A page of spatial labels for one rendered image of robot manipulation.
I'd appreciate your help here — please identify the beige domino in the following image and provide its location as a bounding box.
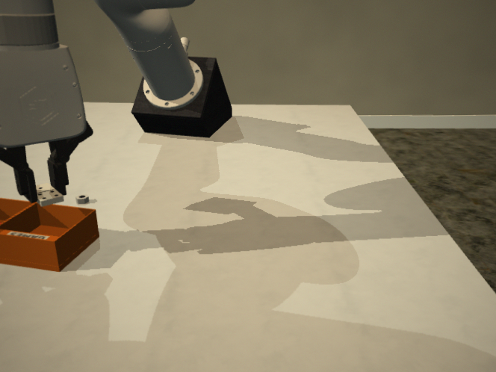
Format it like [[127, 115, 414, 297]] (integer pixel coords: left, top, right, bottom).
[[36, 183, 64, 207]]

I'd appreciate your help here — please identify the orange open bin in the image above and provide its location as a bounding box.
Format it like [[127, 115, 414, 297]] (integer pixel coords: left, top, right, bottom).
[[0, 198, 99, 272]]

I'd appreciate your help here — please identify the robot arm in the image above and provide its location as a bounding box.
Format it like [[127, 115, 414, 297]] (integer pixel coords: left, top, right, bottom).
[[0, 0, 203, 110]]

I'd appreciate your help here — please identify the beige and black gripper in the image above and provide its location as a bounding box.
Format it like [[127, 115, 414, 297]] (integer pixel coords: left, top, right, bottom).
[[0, 41, 93, 203]]

